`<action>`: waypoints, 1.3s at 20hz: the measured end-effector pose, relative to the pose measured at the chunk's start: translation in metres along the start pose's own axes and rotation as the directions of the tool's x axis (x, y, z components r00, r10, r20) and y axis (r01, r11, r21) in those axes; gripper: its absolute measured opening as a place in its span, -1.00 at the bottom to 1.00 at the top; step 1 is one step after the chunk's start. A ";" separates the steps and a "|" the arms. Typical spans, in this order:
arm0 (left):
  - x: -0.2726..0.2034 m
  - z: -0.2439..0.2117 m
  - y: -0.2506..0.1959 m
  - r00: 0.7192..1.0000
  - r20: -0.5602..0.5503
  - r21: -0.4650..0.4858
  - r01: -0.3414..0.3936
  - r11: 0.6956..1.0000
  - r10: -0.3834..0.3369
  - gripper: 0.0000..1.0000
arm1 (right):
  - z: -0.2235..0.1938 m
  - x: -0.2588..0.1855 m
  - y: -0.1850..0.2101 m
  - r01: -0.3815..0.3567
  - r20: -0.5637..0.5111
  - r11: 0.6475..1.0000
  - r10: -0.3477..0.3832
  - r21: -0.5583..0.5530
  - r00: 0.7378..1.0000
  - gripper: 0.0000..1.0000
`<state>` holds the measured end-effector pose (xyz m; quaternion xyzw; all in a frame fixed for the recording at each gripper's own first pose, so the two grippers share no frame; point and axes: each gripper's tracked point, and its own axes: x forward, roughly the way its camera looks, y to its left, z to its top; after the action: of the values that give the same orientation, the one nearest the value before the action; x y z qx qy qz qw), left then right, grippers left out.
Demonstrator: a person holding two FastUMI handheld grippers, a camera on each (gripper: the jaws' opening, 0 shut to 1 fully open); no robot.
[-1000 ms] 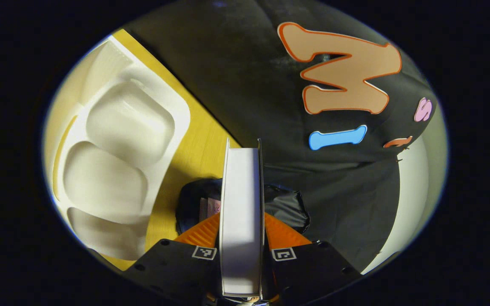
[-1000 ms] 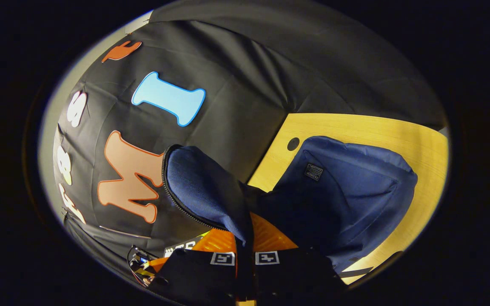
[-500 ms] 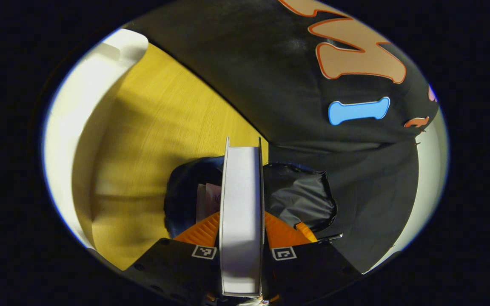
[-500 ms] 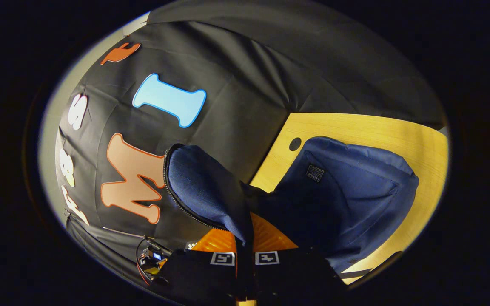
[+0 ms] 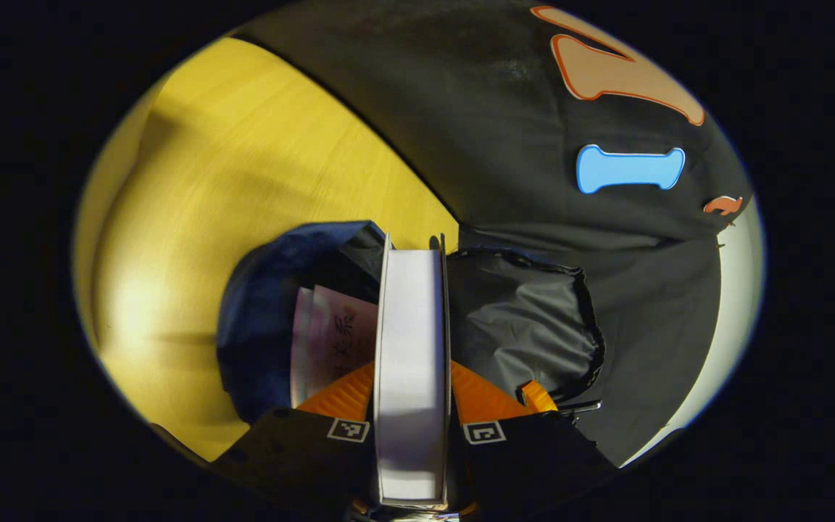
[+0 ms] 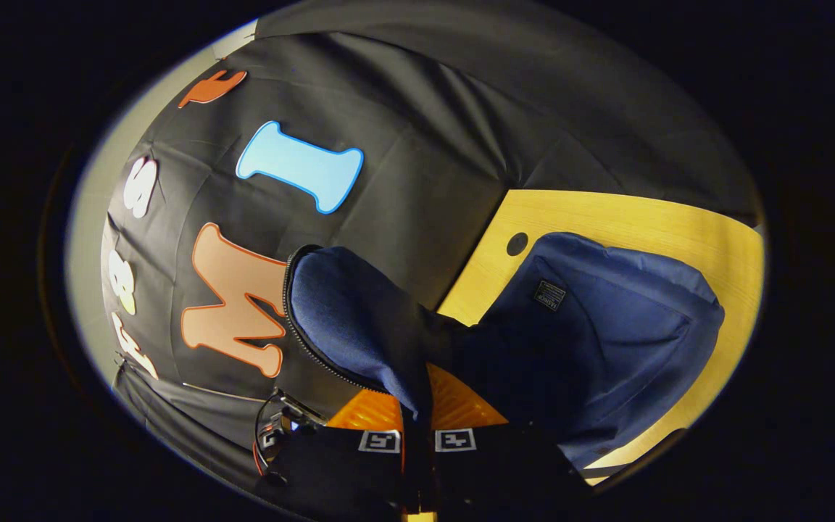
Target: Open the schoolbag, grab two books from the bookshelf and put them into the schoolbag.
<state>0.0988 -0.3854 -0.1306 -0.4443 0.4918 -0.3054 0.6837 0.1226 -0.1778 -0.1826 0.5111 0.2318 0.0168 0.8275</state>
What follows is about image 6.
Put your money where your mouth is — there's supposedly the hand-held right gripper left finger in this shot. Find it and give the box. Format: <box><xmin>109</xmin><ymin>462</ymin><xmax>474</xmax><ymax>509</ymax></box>
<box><xmin>264</xmin><ymin>388</ymin><xmax>420</xmax><ymax>522</ymax></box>

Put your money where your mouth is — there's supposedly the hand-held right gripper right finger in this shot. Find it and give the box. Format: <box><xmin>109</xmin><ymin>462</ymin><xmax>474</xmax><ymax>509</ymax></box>
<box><xmin>423</xmin><ymin>362</ymin><xmax>594</xmax><ymax>522</ymax></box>

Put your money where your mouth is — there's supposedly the blue schoolbag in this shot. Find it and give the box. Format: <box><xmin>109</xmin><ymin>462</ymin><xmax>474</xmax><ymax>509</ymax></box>
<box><xmin>282</xmin><ymin>232</ymin><xmax>725</xmax><ymax>468</ymax></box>

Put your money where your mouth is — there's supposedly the black backdrop cloth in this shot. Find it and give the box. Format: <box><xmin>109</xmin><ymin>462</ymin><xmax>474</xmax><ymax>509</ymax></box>
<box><xmin>99</xmin><ymin>0</ymin><xmax>763</xmax><ymax>494</ymax></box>

